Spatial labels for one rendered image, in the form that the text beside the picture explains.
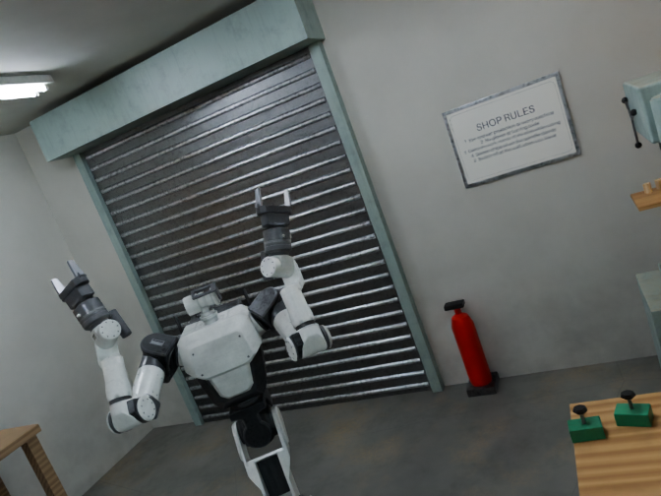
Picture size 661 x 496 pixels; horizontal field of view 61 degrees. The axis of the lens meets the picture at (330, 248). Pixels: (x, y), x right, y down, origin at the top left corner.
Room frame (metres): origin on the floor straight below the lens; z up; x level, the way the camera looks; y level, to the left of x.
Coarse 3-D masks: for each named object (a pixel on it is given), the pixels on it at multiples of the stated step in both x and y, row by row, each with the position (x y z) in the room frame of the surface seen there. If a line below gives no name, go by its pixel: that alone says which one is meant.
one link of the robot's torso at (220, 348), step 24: (240, 312) 1.86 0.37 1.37; (192, 336) 1.82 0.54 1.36; (216, 336) 1.80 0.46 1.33; (240, 336) 1.80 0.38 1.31; (192, 360) 1.79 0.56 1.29; (216, 360) 1.79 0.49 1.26; (240, 360) 1.80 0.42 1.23; (264, 360) 1.92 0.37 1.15; (216, 384) 1.80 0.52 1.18; (240, 384) 1.81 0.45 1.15; (264, 384) 1.85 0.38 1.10
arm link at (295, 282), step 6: (294, 264) 1.79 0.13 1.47; (294, 270) 1.78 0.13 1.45; (294, 276) 1.78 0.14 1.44; (300, 276) 1.77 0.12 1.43; (288, 282) 1.78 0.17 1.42; (294, 282) 1.76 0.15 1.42; (300, 282) 1.74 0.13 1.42; (288, 288) 1.70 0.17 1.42; (294, 288) 1.70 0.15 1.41; (300, 288) 1.72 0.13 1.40; (282, 294) 1.71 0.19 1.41
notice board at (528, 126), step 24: (504, 96) 3.09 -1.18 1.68; (528, 96) 3.04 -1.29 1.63; (552, 96) 2.99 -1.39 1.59; (456, 120) 3.21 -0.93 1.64; (480, 120) 3.16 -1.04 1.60; (504, 120) 3.11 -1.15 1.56; (528, 120) 3.05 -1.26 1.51; (552, 120) 3.00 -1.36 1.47; (456, 144) 3.23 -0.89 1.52; (480, 144) 3.18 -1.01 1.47; (504, 144) 3.12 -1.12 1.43; (528, 144) 3.07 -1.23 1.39; (552, 144) 3.02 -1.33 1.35; (576, 144) 2.97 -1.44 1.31; (480, 168) 3.19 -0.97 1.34; (504, 168) 3.14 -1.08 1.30; (528, 168) 3.09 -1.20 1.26
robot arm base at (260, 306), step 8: (272, 288) 1.90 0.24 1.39; (264, 296) 1.90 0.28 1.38; (272, 296) 1.87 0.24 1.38; (256, 304) 1.89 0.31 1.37; (264, 304) 1.87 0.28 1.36; (272, 304) 1.85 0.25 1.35; (256, 312) 1.86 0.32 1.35; (264, 312) 1.84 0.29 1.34; (264, 320) 1.86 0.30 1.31; (272, 328) 1.87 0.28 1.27
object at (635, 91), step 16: (640, 80) 2.28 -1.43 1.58; (656, 80) 2.08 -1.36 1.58; (640, 96) 2.06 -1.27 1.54; (656, 96) 1.98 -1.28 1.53; (640, 112) 2.13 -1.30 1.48; (656, 112) 1.95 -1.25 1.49; (640, 128) 2.24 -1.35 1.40; (656, 128) 2.04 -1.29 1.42; (640, 144) 2.36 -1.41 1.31; (640, 192) 2.49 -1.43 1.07; (656, 192) 2.40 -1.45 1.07; (640, 208) 2.29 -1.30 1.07; (656, 272) 2.44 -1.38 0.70; (640, 288) 2.36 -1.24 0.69; (656, 288) 2.28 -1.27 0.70; (656, 304) 2.14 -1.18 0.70; (656, 320) 2.10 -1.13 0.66; (656, 336) 2.16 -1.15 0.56
